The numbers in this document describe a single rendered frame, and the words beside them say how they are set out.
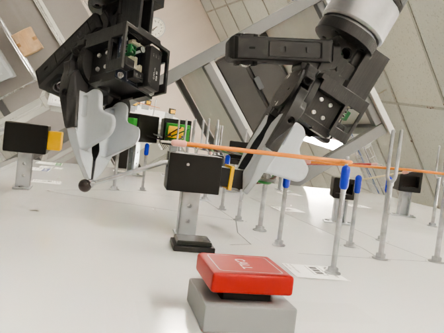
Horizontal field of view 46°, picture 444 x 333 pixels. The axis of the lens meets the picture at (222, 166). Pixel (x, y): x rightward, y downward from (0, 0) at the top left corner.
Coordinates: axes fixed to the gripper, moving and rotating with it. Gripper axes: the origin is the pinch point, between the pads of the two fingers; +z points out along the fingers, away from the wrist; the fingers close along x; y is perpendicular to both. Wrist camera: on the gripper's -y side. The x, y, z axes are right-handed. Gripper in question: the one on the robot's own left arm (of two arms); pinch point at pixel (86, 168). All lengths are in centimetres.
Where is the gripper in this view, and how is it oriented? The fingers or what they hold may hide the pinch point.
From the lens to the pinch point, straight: 57.7
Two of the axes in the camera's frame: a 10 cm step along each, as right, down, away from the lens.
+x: 5.5, 2.7, 7.9
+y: 8.4, -1.2, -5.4
